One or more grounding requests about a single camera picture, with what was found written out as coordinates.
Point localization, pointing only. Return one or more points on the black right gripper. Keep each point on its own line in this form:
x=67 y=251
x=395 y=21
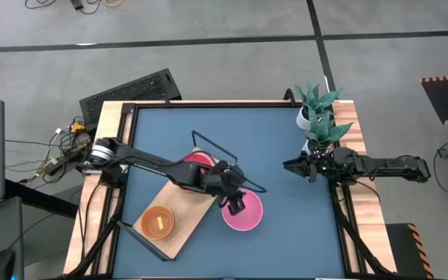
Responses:
x=325 y=167

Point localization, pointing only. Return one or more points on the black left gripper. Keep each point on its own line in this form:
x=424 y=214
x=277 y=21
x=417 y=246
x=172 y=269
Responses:
x=226 y=180

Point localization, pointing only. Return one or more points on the pink plate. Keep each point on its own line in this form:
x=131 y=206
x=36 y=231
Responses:
x=247 y=218

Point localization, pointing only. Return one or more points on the orange-red matte bowl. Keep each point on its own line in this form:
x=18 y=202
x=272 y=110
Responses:
x=198 y=159

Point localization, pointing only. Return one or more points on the yellow translucent plastic bowl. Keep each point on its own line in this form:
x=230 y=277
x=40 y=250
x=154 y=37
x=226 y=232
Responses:
x=150 y=229

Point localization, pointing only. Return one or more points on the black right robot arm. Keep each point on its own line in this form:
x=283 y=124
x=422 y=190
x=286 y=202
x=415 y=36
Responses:
x=395 y=167

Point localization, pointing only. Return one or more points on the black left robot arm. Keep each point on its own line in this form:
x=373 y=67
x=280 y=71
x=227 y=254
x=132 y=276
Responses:
x=150 y=159

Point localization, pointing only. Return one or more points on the snake plant in white pot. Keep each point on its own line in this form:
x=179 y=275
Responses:
x=327 y=132
x=317 y=99

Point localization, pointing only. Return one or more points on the black perforated panel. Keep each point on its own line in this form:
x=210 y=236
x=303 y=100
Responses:
x=130 y=95

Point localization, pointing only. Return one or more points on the yellow plug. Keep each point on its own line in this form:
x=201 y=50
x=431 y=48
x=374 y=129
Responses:
x=77 y=127

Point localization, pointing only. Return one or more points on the black desk bar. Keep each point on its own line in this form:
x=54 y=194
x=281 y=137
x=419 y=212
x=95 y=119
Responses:
x=41 y=198

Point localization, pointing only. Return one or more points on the black computer mouse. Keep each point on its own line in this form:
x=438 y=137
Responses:
x=2 y=264

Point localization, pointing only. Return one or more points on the black power adapter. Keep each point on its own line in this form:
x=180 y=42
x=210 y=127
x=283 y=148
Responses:
x=78 y=4

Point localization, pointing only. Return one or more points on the wooden shelf with black frame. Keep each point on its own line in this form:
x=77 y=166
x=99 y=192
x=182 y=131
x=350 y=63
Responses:
x=185 y=210

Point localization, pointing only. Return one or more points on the black metal support frame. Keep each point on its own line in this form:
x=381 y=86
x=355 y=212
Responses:
x=350 y=229
x=99 y=237

